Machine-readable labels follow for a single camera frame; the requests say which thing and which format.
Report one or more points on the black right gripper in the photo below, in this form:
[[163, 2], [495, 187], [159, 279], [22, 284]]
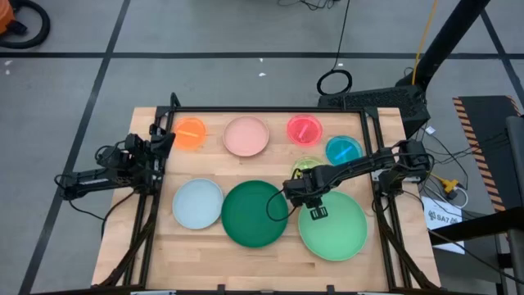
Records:
[[307, 186]]

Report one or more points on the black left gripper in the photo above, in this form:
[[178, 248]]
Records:
[[152, 151]]

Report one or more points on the large light green plate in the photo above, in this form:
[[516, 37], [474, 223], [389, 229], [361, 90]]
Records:
[[335, 237]]

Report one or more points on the pale blue plastic plate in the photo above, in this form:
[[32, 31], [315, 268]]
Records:
[[197, 203]]

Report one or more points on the small translucent blue plate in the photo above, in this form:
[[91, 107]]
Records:
[[344, 149]]

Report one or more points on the pink plastic plate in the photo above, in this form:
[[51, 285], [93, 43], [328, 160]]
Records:
[[245, 136]]

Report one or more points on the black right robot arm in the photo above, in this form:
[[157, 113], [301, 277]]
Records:
[[360, 162]]

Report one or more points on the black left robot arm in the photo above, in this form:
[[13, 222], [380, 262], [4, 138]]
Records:
[[94, 180]]

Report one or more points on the small translucent orange plate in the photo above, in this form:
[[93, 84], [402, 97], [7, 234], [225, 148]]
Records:
[[190, 133]]

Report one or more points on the large dark green plate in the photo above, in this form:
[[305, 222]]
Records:
[[249, 217]]

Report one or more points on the white printed paper sheet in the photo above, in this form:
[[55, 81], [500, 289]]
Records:
[[440, 215]]

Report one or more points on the yellow plug connector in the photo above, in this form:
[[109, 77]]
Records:
[[449, 185]]

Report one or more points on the black table edge beam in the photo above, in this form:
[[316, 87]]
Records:
[[471, 229]]

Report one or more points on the black platform with hazard stripes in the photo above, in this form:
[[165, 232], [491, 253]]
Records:
[[483, 135]]

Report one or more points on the orange vacuum cleaner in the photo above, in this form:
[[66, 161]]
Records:
[[5, 18]]

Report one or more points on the black slanted pole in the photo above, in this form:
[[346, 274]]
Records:
[[446, 37]]

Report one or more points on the black aluminium table frame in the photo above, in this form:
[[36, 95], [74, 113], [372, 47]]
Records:
[[266, 109]]

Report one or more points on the grey metal post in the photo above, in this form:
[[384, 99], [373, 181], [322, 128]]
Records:
[[516, 164]]

